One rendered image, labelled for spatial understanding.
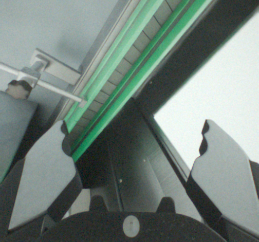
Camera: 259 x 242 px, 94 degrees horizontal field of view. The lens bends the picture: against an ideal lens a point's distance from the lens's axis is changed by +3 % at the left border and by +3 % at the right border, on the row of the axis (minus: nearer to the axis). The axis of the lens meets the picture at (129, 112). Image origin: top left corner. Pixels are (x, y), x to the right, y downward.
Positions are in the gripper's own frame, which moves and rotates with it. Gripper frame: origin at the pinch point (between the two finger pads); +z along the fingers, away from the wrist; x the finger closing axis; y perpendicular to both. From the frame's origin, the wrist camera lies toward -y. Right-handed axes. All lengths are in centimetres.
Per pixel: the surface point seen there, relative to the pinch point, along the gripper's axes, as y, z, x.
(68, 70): -0.4, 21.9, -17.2
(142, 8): -12.0, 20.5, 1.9
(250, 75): -0.8, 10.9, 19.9
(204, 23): -10.4, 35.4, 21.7
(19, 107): 10.8, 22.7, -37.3
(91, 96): 3.9, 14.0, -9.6
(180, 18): -10.3, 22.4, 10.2
